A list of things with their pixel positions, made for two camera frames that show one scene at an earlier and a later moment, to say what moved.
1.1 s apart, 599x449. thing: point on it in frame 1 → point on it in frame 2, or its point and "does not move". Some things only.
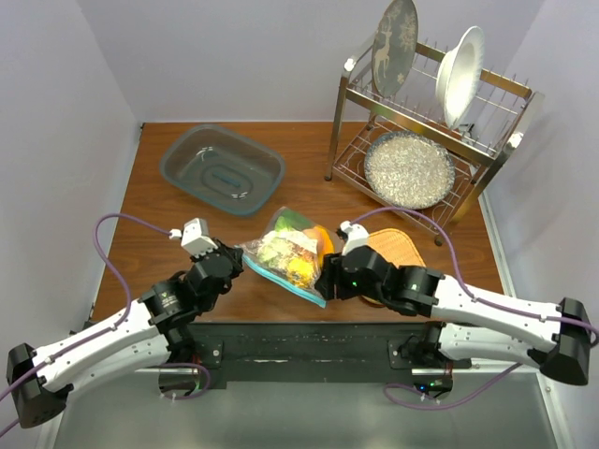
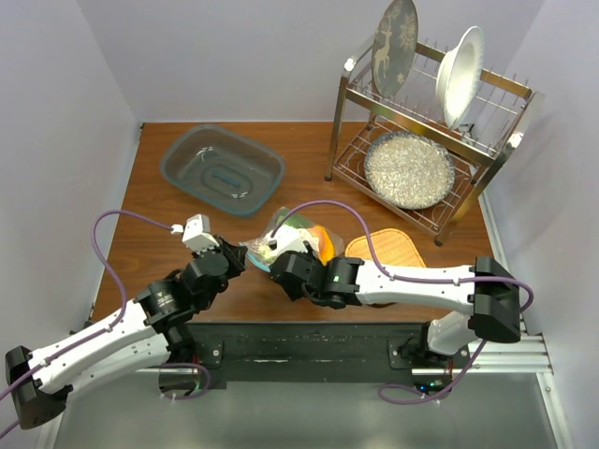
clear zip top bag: [291, 252] does not move
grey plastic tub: [223, 167] does not move
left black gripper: [237, 253] does not move
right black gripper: [328, 277] → [293, 295]
